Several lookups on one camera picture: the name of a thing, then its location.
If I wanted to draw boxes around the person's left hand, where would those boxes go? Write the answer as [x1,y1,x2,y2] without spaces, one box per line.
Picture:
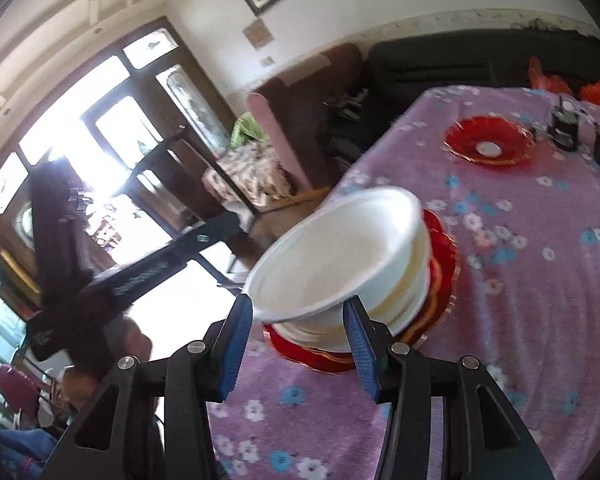
[62,317,153,411]

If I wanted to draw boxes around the person's blue jeans leg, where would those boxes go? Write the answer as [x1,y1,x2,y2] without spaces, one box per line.
[0,427,61,480]

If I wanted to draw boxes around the green cloth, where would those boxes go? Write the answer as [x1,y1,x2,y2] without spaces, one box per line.
[230,112,266,149]

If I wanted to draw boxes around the red plastic bag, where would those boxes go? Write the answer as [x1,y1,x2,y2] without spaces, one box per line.
[580,81,600,110]
[527,56,573,95]

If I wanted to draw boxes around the black sofa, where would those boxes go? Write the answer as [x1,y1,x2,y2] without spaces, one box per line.
[367,27,600,111]

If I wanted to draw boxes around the small wall picture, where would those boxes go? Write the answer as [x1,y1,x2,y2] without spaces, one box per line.
[242,19,273,51]

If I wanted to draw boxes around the floral seat cushion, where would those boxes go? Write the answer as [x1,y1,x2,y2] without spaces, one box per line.
[202,140,294,211]

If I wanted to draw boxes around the wooden glass door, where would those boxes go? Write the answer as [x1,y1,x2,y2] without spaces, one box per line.
[0,17,241,311]

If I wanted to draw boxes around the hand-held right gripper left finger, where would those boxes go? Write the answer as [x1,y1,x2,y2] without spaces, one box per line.
[40,292,255,480]

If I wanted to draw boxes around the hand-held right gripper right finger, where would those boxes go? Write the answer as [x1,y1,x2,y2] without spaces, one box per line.
[342,297,556,480]

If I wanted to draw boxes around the dark wooden chair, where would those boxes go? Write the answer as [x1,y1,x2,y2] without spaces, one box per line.
[130,127,331,281]

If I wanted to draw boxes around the brown armchair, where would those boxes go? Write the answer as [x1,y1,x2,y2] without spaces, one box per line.
[247,42,367,191]

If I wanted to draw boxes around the dark patterned cloth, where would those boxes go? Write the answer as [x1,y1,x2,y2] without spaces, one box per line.
[330,87,372,122]

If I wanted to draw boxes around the purple floral tablecloth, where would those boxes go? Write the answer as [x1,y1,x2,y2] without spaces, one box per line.
[205,85,600,480]

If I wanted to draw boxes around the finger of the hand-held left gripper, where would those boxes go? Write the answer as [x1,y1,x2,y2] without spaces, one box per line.
[164,211,245,265]

